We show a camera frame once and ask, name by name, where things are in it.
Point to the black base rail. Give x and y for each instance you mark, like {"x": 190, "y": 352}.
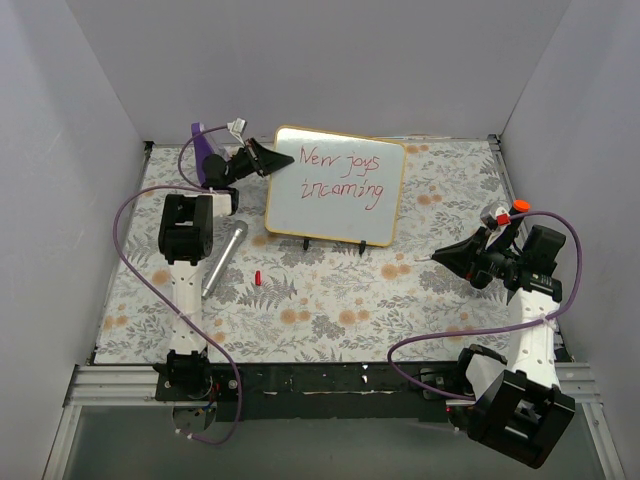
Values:
{"x": 317, "y": 391}

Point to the yellow framed whiteboard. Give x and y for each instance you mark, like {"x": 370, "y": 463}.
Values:
{"x": 339, "y": 187}

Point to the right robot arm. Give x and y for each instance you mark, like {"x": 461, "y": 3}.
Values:
{"x": 519, "y": 410}

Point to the purple wedge stand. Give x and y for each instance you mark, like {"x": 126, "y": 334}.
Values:
{"x": 204, "y": 145}

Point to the silver microphone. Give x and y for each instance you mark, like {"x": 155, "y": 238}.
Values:
{"x": 234, "y": 239}

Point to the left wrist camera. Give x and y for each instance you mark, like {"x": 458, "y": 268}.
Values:
{"x": 237, "y": 128}

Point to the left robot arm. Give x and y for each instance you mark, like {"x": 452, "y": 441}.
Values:
{"x": 186, "y": 237}

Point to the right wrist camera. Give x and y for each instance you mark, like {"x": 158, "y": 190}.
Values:
{"x": 494, "y": 218}

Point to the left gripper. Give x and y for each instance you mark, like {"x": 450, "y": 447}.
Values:
{"x": 251, "y": 158}

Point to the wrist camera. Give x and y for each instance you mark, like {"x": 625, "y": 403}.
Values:
{"x": 237, "y": 128}
{"x": 494, "y": 218}

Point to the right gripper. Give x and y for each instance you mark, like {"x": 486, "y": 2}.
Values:
{"x": 476, "y": 261}

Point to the floral table mat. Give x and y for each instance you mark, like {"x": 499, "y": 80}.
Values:
{"x": 315, "y": 305}

